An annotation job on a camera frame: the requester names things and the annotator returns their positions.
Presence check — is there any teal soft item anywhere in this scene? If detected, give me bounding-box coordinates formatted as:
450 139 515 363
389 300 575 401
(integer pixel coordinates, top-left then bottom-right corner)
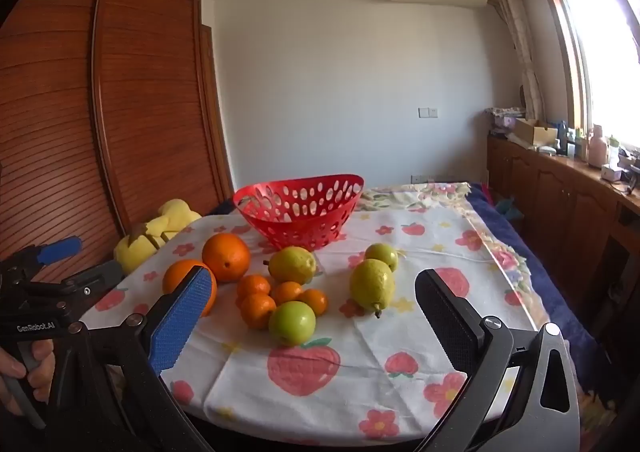
495 197 523 222

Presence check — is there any brown wooden cabinet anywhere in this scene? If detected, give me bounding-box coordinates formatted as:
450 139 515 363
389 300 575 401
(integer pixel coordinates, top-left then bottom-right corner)
487 132 640 333

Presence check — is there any white bottle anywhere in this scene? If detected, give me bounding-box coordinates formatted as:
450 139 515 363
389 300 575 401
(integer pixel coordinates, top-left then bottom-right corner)
587 125 607 168

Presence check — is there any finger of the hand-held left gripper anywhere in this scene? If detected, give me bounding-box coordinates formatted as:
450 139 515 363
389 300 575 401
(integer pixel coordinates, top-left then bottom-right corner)
59 259 126 302
5 235 84 269

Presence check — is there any orange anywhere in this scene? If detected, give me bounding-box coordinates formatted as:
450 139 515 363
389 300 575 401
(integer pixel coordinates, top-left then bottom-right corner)
201 232 252 283
162 259 218 317

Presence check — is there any person's left hand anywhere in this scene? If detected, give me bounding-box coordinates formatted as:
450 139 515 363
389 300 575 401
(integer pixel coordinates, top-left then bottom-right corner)
0 339 57 417

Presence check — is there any yellow plush toy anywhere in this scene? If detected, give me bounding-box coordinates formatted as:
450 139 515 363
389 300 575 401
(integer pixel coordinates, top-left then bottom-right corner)
113 199 202 275

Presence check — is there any small tangerine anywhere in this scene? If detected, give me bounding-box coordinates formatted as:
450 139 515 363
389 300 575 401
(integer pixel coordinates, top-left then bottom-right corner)
236 274 272 300
298 288 329 317
240 293 277 331
270 281 305 305

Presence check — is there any window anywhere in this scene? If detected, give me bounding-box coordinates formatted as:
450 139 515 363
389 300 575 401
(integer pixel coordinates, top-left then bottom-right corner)
530 0 640 148

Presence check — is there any stack of folded fabrics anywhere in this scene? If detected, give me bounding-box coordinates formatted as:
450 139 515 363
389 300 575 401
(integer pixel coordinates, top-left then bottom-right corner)
484 106 526 134

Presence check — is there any patterned curtain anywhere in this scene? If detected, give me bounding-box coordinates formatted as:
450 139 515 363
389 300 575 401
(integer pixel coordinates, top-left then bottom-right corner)
484 0 545 119

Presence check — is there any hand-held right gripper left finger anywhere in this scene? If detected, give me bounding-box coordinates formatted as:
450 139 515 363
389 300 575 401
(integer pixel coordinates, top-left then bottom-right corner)
60 265 216 452

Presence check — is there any brown wooden wardrobe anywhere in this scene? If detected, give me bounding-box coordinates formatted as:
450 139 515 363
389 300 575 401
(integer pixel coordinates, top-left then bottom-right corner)
0 0 236 283

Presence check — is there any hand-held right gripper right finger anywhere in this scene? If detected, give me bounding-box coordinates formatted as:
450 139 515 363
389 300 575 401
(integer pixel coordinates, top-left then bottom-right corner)
414 268 581 452

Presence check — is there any floral blanket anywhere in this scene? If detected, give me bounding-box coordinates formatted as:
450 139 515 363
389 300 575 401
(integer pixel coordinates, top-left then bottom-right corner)
357 181 551 333

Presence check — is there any small green apple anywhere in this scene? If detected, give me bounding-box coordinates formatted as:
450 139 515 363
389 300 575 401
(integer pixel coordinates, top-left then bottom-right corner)
268 301 317 347
364 243 400 274

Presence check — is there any yellow-green pear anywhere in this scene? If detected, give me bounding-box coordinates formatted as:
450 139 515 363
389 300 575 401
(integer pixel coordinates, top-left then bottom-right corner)
263 246 323 285
349 258 396 319

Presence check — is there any navy blue bedsheet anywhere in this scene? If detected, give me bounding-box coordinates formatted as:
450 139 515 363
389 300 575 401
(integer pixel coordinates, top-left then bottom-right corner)
467 181 606 398

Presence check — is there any red perforated plastic basket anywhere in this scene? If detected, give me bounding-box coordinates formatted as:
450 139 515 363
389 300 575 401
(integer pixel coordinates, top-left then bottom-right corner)
232 174 365 252

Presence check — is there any open cardboard box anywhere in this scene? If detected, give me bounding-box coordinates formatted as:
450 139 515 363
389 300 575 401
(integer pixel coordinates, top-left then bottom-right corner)
514 118 559 145

